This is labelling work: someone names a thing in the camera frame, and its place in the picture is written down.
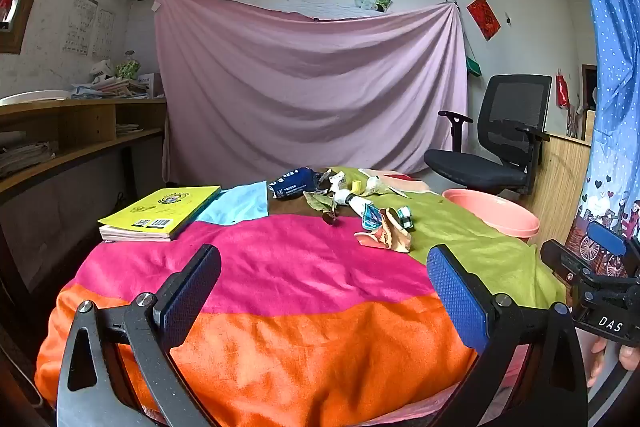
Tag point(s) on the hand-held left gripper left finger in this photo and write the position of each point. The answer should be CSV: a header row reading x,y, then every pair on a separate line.
x,y
190,288

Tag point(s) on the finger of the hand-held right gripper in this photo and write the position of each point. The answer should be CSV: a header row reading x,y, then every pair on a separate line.
x,y
565,259
607,237

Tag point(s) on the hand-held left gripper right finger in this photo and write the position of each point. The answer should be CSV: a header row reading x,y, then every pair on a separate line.
x,y
457,298

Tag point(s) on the pink plastic basin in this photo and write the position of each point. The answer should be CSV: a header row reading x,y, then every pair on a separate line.
x,y
492,212

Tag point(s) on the white tube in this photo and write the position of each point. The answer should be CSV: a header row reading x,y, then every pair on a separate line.
x,y
352,202

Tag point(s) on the person's right hand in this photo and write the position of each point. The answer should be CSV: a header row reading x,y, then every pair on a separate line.
x,y
598,359

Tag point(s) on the wooden cabinet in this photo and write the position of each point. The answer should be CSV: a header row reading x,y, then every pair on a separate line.
x,y
560,187

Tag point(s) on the yellow book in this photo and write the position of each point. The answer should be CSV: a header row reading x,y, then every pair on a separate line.
x,y
160,207

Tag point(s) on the crumpled tan paper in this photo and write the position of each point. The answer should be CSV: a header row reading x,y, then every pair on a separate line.
x,y
385,239

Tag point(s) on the green and white carton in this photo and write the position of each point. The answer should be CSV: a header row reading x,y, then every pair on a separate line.
x,y
399,218

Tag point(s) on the multicoloured printed blanket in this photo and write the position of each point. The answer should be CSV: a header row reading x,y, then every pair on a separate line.
x,y
300,267

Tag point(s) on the blue green wrapper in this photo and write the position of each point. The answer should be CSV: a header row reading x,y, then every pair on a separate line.
x,y
371,217

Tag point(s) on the crumpled white plastic wrapper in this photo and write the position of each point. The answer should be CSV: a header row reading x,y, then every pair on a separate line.
x,y
376,185

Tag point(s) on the dark blue packet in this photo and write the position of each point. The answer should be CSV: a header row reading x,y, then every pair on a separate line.
x,y
292,183

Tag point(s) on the dark brown leaf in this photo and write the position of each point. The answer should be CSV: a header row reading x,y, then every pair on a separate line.
x,y
330,219

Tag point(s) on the small yellow piece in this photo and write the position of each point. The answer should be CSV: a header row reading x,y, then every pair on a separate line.
x,y
356,186

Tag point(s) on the red hanging ornament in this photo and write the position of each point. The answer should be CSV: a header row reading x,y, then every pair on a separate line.
x,y
563,91

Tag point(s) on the dry green leaves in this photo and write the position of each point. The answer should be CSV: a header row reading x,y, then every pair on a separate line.
x,y
317,201

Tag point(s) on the blue polka dot curtain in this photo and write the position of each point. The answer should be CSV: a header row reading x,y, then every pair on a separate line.
x,y
612,82

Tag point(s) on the black mesh office chair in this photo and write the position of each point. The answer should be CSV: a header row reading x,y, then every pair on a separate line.
x,y
510,107

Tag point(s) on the small white carton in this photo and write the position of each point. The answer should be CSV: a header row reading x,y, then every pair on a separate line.
x,y
338,180

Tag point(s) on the thin pile of newspapers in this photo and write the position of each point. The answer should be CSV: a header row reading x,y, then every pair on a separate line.
x,y
130,129

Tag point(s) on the wooden shelf unit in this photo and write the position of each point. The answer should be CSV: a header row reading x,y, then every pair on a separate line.
x,y
85,117

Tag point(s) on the white cardboard box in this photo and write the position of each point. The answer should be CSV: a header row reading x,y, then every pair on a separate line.
x,y
151,84

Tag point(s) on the thick pile of newspapers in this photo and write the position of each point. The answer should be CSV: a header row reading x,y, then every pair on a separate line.
x,y
25,159

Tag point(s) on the stack of papers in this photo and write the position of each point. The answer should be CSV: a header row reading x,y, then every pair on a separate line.
x,y
112,88

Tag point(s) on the green patterned jar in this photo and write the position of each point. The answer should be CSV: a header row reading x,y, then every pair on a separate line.
x,y
128,66

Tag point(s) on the white plastic bag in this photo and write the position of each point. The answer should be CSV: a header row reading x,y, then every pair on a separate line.
x,y
102,71

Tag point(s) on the pink hanging cloth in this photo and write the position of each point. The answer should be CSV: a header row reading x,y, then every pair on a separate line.
x,y
310,82

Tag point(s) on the white basin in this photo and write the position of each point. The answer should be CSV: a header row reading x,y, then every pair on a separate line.
x,y
30,97

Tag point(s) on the red paper square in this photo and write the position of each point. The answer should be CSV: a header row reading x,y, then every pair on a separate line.
x,y
484,18

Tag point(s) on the wooden door frame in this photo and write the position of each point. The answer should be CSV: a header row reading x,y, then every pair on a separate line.
x,y
586,87

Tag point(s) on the small wall calendar sheet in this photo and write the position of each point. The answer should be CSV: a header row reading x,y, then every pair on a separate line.
x,y
103,32

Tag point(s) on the large wall calendar sheet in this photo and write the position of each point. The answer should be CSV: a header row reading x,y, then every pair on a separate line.
x,y
80,23

